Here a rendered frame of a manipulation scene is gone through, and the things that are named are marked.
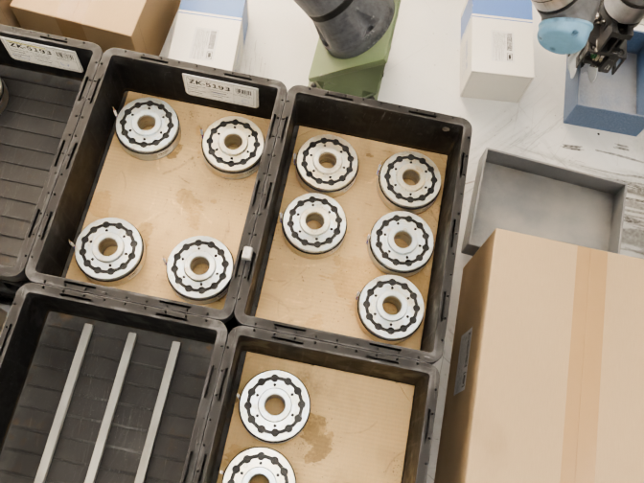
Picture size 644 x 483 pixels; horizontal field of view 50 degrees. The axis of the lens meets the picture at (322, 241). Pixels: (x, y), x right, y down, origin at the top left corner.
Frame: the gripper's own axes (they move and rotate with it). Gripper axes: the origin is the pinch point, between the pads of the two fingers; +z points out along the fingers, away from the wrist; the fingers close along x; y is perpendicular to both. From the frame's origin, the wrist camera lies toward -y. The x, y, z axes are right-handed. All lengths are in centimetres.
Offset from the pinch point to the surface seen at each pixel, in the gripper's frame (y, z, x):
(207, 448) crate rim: 84, -18, -53
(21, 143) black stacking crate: 41, -8, -95
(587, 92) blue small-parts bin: 2.0, 4.8, 4.4
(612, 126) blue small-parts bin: 10.0, 3.0, 8.9
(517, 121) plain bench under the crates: 11.4, 5.2, -9.2
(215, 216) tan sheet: 48, -8, -61
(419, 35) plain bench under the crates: -4.4, 5.3, -31.0
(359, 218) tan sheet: 44, -8, -38
